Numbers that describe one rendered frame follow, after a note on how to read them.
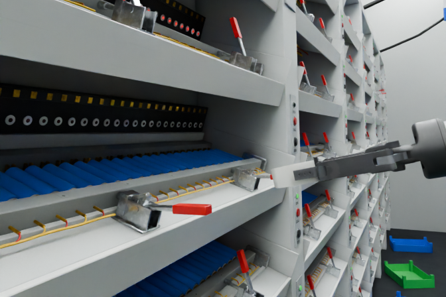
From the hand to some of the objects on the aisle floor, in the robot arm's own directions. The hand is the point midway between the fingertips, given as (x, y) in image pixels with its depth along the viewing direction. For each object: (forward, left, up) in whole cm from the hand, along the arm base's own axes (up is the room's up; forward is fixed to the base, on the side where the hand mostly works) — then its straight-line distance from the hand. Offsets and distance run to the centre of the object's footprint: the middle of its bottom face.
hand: (298, 174), depth 57 cm
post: (+22, -23, -94) cm, 99 cm away
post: (+41, -90, -89) cm, 133 cm away
